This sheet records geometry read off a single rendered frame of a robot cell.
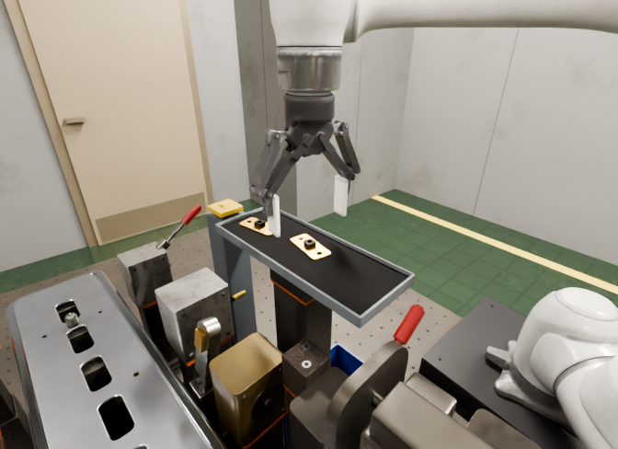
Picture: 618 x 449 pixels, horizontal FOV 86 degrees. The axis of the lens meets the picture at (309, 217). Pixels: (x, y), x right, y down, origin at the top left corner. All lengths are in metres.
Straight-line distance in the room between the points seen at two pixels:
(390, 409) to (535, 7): 0.50
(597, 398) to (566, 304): 0.18
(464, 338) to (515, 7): 0.80
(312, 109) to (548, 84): 2.94
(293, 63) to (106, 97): 2.65
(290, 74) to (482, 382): 0.82
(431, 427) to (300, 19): 0.45
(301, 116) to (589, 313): 0.66
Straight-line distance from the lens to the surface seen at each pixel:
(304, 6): 0.46
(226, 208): 0.77
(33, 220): 3.26
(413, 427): 0.35
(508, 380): 1.00
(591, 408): 0.79
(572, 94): 3.29
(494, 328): 1.14
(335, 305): 0.48
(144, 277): 0.85
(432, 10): 0.61
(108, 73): 3.06
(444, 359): 1.00
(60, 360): 0.76
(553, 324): 0.85
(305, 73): 0.47
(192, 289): 0.62
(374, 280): 0.53
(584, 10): 0.57
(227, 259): 0.80
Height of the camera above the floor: 1.48
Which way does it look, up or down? 26 degrees down
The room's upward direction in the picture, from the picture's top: straight up
